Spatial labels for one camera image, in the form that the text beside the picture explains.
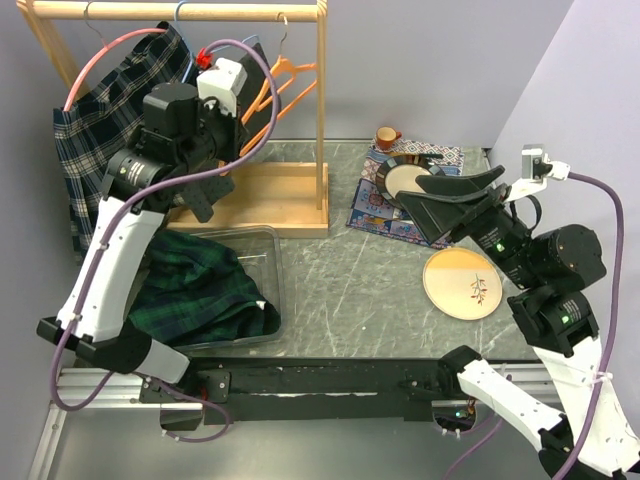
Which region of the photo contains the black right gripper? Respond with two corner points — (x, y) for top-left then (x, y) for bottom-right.
(391, 162), (537, 284)

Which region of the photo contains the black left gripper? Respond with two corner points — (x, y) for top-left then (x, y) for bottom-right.
(177, 91), (248, 173)

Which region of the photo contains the grey dotted skirt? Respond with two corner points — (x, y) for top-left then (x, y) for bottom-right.
(180, 42), (273, 223)

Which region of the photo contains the orange plastic hanger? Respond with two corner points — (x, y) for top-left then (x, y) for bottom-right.
(241, 13), (317, 127)

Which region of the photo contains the pink hanger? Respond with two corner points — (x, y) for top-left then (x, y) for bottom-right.
(64, 0), (167, 112)

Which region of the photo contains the light blue wire hanger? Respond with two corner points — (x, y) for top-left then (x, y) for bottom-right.
(174, 0), (264, 84)

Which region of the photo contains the green navy plaid skirt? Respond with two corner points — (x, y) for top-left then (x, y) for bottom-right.
(127, 228), (282, 349)

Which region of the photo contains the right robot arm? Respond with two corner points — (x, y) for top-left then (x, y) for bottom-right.
(397, 167), (639, 479)

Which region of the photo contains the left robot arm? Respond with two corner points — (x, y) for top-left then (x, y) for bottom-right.
(36, 83), (242, 402)

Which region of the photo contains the navy cream plaid skirt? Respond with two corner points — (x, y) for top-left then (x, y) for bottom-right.
(53, 22), (189, 263)

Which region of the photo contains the dark green cutlery back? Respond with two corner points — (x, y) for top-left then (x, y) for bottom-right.
(418, 153), (444, 160)

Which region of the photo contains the black rimmed cream plate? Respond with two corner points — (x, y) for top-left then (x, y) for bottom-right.
(374, 154), (438, 209)

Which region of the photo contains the wooden clothes rack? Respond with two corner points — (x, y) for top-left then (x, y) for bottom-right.
(16, 1), (329, 239)

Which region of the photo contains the yellow plate with twig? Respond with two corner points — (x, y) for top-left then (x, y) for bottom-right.
(422, 247), (503, 321)

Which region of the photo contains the patterned blue placemat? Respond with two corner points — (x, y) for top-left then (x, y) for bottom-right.
(346, 138), (464, 249)

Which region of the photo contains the orange cup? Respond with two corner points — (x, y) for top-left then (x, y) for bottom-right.
(375, 126), (402, 151)

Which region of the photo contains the clear plastic bin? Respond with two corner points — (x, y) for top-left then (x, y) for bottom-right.
(139, 224), (287, 351)

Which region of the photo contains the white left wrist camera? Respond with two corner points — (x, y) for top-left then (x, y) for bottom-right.
(196, 57), (247, 118)

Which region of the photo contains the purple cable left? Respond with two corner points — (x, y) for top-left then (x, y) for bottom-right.
(49, 38), (281, 444)

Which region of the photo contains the purple cable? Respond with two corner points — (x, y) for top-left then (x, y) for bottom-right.
(439, 169), (626, 480)
(49, 38), (281, 444)

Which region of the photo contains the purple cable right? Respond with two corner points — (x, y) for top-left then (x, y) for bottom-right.
(439, 169), (626, 480)

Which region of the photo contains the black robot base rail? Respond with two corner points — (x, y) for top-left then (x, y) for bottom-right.
(140, 357), (469, 432)

